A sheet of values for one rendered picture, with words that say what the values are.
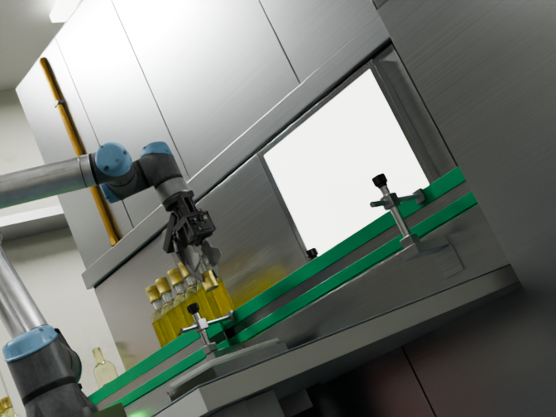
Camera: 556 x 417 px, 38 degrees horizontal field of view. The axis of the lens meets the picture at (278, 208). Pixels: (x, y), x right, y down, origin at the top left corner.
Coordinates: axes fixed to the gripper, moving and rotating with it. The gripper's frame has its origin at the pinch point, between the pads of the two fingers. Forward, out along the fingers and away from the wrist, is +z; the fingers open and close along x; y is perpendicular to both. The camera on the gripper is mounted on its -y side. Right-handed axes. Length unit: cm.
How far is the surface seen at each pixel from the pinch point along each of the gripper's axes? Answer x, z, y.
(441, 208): 18, 16, 59
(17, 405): 58, -41, -328
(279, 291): 9.5, 11.5, 10.9
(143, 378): -7.4, 12.4, -36.1
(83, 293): 123, -96, -324
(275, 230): 24.5, -6.0, 1.2
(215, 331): 3.6, 11.3, -12.1
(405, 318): -19, 34, 72
